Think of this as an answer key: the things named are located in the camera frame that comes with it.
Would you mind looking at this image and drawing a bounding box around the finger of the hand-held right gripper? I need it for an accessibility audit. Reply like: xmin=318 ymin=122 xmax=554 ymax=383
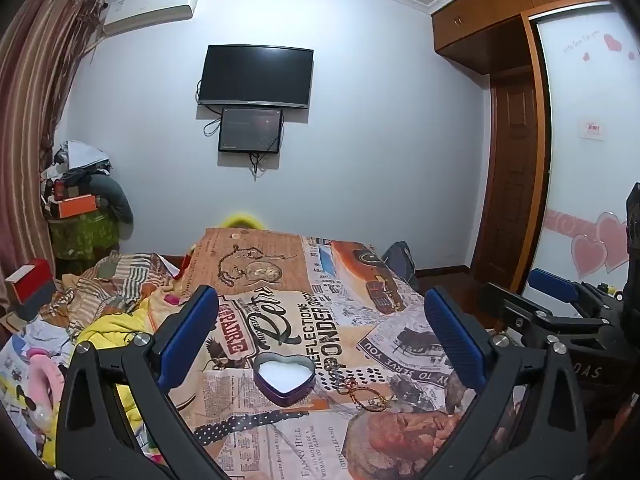
xmin=527 ymin=267 xmax=622 ymax=320
xmin=482 ymin=282 xmax=622 ymax=347

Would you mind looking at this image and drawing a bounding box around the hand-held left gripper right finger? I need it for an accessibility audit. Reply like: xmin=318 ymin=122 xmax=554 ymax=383
xmin=424 ymin=285 xmax=588 ymax=480

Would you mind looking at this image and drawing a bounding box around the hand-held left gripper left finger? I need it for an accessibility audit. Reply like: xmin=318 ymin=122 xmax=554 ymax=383
xmin=55 ymin=285 xmax=221 ymax=480

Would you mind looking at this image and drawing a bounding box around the gold ring string bracelet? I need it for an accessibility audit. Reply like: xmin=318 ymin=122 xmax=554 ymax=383
xmin=357 ymin=392 xmax=390 ymax=412

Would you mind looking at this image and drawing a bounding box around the purple heart-shaped tin box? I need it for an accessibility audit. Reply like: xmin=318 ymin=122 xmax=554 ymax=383
xmin=253 ymin=353 xmax=317 ymax=407

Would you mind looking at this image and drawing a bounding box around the yellow cloth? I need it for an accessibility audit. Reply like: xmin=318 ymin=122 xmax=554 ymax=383
xmin=74 ymin=287 xmax=168 ymax=463

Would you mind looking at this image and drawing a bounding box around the striped duvet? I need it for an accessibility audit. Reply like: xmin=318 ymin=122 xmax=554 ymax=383
xmin=52 ymin=251 xmax=187 ymax=333

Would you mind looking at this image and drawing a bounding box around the dark blue bag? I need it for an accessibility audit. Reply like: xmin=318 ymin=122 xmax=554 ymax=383
xmin=381 ymin=241 xmax=422 ymax=292

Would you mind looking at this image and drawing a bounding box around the white heart-print sliding door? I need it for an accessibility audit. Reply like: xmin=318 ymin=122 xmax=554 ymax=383
xmin=522 ymin=2 xmax=640 ymax=303

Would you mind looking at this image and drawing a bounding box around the brown wooden door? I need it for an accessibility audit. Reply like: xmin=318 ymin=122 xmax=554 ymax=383
xmin=472 ymin=69 xmax=546 ymax=292

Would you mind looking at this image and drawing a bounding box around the yellow object behind bed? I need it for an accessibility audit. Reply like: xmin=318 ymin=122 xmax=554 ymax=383
xmin=220 ymin=212 xmax=267 ymax=231

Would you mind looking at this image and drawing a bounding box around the printed newspaper-pattern blanket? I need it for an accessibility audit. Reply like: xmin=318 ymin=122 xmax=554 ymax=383
xmin=165 ymin=227 xmax=482 ymax=480

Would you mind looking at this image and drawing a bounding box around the pink plush toy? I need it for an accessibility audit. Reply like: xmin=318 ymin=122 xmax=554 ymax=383
xmin=26 ymin=346 xmax=69 ymax=433

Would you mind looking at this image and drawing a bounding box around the grey garment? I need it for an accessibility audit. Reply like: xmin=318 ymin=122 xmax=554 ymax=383
xmin=97 ymin=171 xmax=135 ymax=227

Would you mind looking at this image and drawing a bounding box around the red box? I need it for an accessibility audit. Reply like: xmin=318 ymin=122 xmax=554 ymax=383
xmin=7 ymin=258 xmax=56 ymax=307

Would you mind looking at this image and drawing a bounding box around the white printed sheet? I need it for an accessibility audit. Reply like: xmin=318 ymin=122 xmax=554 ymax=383
xmin=0 ymin=317 xmax=78 ymax=411

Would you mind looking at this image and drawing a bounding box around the orange box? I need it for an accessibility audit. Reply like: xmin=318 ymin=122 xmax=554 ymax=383
xmin=57 ymin=194 xmax=97 ymax=220

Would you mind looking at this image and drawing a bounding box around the white cloth on pile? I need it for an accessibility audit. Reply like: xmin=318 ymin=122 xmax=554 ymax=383
xmin=61 ymin=140 xmax=109 ymax=171

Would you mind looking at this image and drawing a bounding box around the small black monitor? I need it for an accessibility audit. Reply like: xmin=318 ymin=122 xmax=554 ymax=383
xmin=217 ymin=106 xmax=285 ymax=154

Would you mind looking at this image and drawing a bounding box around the striped brown curtain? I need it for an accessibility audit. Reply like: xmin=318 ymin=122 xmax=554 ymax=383
xmin=0 ymin=0 xmax=107 ymax=321

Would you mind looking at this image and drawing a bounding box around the wooden wardrobe cabinet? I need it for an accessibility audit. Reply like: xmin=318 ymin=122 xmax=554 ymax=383
xmin=431 ymin=0 xmax=621 ymax=77

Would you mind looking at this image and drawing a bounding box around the white air conditioner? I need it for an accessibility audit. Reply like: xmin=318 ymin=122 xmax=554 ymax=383
xmin=102 ymin=0 xmax=201 ymax=37

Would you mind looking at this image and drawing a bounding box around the black wall television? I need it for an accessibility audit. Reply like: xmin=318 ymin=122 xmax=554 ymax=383
xmin=196 ymin=44 xmax=315 ymax=111

